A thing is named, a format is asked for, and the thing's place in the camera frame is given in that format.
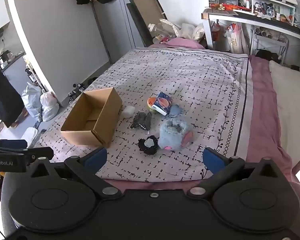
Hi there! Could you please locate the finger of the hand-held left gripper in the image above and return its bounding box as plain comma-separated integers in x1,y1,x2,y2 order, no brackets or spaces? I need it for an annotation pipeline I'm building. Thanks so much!
0,139,28,151
22,146,54,166

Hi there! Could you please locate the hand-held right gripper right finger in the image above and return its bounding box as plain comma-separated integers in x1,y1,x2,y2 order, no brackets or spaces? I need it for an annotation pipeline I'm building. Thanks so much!
187,147,288,200

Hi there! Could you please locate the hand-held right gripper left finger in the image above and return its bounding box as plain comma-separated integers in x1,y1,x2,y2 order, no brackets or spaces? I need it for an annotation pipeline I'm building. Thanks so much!
27,148,122,201

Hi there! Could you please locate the brown cardboard box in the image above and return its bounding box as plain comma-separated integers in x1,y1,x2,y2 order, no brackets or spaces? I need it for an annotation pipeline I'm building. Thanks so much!
60,87,123,148

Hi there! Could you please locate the white plastic packet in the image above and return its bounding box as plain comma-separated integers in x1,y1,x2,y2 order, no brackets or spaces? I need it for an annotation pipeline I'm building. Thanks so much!
121,105,136,118

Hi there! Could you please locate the clear bag of dark items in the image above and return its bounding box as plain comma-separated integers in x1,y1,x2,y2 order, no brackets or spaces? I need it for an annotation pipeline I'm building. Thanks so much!
130,111,153,132

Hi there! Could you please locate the white stool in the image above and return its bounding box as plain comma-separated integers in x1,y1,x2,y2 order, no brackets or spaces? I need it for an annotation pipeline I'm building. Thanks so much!
21,127,38,148

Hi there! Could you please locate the grey trash bag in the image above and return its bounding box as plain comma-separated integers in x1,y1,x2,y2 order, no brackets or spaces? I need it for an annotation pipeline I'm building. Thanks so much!
21,82,43,121

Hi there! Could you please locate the blue fluffy plush toy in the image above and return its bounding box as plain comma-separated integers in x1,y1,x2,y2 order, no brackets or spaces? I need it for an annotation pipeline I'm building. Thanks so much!
158,119,194,151

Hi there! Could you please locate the white trash bag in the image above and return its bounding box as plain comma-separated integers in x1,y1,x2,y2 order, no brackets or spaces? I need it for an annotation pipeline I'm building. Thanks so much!
40,91,60,122

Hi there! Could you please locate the black ruffled fabric piece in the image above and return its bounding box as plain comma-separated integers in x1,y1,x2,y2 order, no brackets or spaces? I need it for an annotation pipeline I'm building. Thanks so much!
138,135,159,155

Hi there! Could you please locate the blue denim fabric piece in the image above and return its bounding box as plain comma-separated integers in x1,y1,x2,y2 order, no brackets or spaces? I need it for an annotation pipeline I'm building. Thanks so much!
168,104,183,117

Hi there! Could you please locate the pink bed sheet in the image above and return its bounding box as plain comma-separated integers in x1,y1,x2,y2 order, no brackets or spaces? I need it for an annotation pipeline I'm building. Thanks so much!
104,38,295,193

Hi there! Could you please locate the bed with patterned cover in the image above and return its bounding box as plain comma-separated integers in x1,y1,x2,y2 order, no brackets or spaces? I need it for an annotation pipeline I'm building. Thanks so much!
31,47,253,183

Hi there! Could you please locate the white pillow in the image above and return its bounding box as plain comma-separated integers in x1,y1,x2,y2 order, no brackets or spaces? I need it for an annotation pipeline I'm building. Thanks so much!
268,60,300,161

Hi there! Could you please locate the pink pillow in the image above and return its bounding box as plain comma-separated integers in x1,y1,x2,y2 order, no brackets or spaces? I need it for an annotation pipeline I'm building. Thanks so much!
165,37,206,50

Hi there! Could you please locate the printed shopping bag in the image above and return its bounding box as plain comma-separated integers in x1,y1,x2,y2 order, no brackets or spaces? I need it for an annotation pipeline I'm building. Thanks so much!
226,22,248,55

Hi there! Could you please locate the clear plastic jar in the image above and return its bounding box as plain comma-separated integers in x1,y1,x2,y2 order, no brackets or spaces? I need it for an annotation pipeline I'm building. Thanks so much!
148,22,177,38

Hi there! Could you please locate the white desk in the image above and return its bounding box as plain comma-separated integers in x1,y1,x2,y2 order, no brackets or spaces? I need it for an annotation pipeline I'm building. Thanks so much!
201,7,300,51

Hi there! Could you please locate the black framed board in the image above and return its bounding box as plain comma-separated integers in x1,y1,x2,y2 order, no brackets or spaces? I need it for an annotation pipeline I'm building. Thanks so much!
126,0,168,47

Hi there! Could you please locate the white desk shelf riser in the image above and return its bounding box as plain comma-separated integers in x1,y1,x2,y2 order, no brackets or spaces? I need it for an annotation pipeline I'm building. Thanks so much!
249,0,297,23

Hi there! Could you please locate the white wire rack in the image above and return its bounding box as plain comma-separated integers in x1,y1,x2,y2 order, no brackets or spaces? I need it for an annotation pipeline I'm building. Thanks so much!
249,26,290,63

